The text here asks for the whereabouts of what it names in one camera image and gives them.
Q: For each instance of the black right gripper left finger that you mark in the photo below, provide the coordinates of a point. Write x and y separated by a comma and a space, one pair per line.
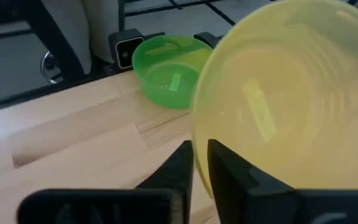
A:
166, 180

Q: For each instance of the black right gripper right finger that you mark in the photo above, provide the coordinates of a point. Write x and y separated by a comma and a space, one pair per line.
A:
244, 193

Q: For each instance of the green plastic bowl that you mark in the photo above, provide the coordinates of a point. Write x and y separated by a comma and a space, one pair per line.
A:
166, 90

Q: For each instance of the yellow plastic bowl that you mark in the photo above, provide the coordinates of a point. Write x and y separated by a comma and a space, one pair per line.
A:
291, 93

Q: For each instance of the black stand leg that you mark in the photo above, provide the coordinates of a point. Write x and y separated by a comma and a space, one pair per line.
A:
54, 40

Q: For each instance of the black table-level camera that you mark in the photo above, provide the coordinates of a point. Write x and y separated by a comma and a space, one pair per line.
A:
126, 53

